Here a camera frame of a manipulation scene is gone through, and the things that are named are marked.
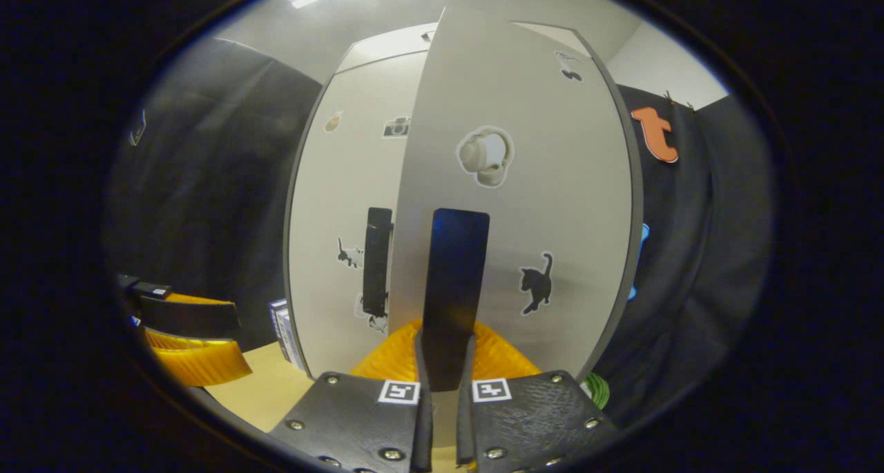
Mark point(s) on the white door with headphones sticker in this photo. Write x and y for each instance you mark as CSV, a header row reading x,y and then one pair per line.
x,y
552,204

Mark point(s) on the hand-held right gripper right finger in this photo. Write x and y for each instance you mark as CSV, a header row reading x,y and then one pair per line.
x,y
532,418

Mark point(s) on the white double-door shoe cabinet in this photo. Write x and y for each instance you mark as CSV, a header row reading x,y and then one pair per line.
x,y
637,204

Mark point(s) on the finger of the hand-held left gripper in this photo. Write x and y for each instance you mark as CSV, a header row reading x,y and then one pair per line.
x,y
145,286
193,321

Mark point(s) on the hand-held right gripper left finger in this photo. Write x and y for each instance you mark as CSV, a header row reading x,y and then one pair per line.
x,y
345,418

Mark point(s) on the watermelon pattern slipper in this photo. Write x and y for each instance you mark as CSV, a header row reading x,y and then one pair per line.
x,y
598,390

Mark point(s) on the white door with camera sticker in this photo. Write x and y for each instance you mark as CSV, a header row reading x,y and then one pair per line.
x,y
338,197

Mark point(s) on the white cabinet drawer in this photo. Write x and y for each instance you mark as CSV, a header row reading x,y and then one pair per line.
x,y
380,48

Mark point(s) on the white blue printed box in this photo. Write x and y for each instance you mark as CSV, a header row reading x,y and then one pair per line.
x,y
273,317
293,342

